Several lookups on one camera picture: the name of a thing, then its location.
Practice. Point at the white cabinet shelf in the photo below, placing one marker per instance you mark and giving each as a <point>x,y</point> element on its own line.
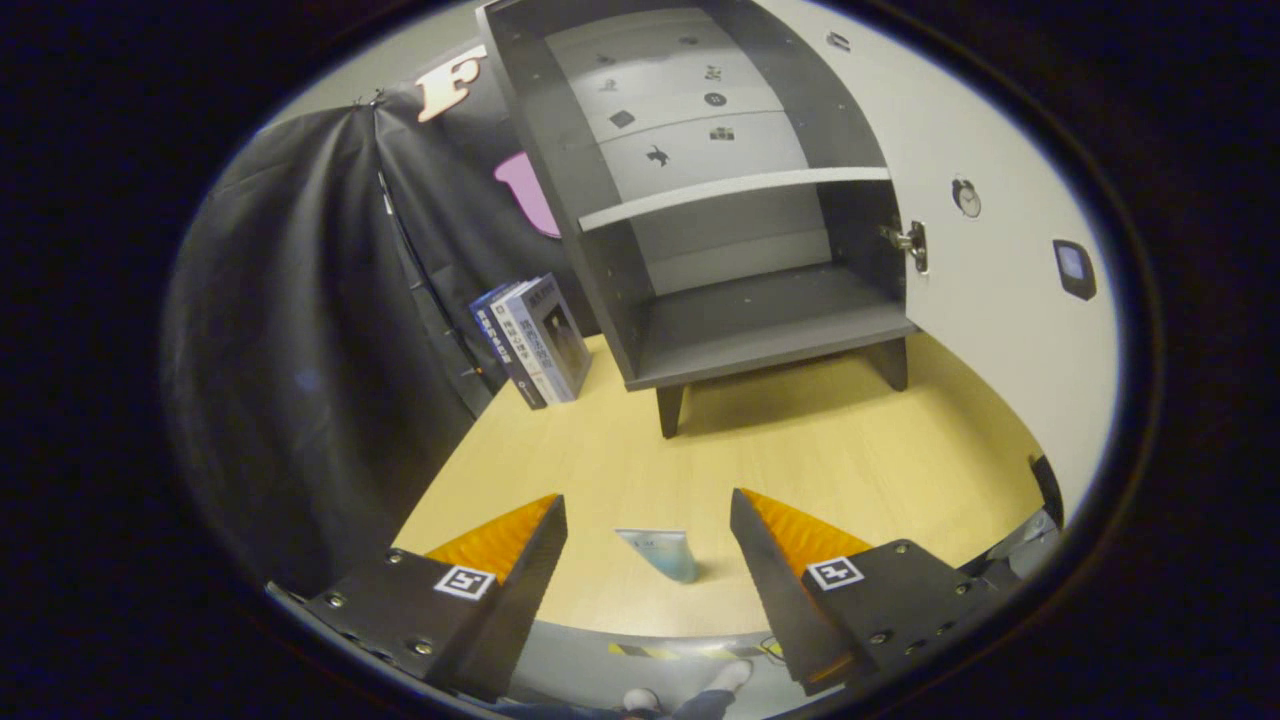
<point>730,190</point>

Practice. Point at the white spine book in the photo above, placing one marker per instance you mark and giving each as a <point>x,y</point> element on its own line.
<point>525,350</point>

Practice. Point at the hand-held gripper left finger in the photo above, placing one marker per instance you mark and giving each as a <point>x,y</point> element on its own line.
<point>515,610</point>

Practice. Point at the yellow black striped tape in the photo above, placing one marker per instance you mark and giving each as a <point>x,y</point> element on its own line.
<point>650,650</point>

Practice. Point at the person's white shoe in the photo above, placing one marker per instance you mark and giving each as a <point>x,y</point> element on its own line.
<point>640,698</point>
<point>730,675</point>

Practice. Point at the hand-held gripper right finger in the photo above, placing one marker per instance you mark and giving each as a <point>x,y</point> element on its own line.
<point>780,600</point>

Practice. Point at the grey cover book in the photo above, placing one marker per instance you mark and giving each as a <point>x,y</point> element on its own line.
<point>560,335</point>

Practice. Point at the thin black pole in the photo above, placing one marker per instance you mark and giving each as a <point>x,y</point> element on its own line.
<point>425,275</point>

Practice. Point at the blue white tube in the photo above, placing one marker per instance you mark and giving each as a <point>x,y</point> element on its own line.
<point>670,555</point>

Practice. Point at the person's trouser leg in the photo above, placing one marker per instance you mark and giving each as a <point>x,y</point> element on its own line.
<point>695,707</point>

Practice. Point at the black backdrop cloth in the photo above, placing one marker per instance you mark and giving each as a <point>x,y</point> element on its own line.
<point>300,350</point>

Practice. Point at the metal door hinge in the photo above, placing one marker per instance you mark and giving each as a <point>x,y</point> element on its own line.
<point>912,243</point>

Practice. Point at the grey cabinet body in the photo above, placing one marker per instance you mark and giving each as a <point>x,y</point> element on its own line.
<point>760,320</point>

